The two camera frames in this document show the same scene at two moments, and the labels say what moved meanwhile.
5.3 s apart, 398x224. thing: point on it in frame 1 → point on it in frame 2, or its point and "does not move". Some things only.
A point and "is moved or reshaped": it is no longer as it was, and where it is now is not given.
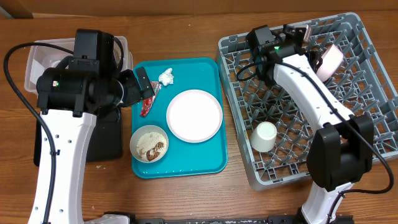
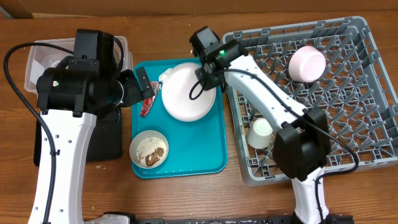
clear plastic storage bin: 40,58 does not move
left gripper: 135,93 does not move
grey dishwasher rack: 275,135 does not move
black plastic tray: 106,141 does not move
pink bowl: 332,59 is moved or reshaped
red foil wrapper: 156,85 does not move
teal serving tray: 183,159 does not move
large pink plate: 194,116 → 184,95
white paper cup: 263,137 is moved or reshaped
